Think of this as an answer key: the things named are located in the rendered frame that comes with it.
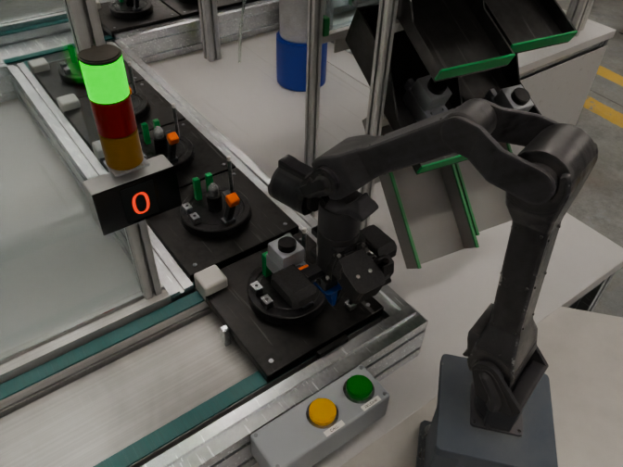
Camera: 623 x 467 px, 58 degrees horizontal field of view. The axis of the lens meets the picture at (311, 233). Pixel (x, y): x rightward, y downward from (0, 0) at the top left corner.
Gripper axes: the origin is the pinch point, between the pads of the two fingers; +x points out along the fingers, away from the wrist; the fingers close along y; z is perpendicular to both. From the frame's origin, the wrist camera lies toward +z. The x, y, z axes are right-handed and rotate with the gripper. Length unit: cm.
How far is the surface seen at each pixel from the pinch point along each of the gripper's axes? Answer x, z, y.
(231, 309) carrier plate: 12.5, -14.6, -9.9
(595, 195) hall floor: 110, -48, 211
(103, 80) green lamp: -29.8, -21.6, -19.8
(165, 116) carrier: 12, -78, 8
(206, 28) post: 12, -119, 42
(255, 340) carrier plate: 12.5, -6.9, -10.0
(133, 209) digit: -10.0, -21.3, -20.1
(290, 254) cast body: 1.0, -10.4, -0.6
